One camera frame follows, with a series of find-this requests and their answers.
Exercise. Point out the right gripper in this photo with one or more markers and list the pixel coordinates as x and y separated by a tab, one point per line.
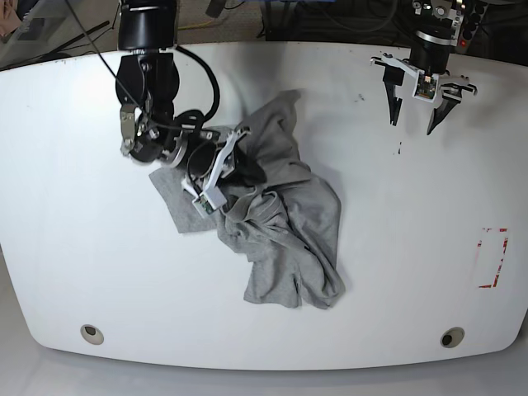
214	162

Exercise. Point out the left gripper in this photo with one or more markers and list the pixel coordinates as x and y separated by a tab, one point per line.
451	88

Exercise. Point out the grey T-shirt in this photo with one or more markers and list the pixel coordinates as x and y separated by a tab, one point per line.
286	227

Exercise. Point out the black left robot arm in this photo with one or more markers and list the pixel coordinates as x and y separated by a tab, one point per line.
435	35

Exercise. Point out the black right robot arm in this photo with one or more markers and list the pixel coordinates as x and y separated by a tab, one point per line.
146	85

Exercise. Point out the white power strip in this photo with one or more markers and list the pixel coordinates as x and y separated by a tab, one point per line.
471	23

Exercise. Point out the red tape rectangle marking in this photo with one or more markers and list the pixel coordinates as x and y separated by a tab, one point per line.
491	251

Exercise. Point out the left table grommet hole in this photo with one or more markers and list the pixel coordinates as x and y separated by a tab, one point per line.
92	334

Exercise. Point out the table grommet hole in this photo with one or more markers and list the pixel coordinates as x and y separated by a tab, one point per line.
452	337
92	334

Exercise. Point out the right table grommet hole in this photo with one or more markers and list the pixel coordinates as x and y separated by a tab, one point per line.
452	337

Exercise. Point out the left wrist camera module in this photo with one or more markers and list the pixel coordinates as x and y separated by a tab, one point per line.
425	88

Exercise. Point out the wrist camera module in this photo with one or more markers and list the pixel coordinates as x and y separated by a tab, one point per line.
203	207
425	88

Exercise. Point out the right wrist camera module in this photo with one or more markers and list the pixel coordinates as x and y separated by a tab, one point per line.
203	207

